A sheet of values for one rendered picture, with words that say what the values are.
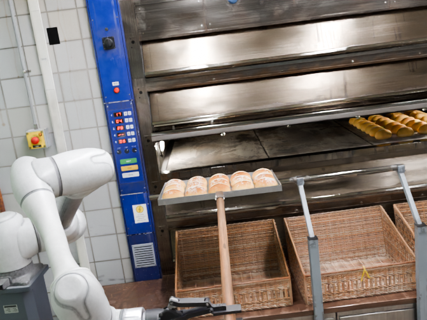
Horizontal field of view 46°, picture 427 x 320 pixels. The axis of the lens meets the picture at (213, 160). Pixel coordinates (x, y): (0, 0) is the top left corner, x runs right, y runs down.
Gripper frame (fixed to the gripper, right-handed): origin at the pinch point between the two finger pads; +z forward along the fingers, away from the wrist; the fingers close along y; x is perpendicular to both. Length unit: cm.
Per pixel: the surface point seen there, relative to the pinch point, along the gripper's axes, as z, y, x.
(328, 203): 59, 30, -156
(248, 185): 13, -2, -103
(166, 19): -17, -78, -157
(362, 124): 93, -3, -201
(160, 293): -38, 62, -134
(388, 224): 87, 41, -142
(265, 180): 21, -3, -103
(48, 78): -81, -56, -153
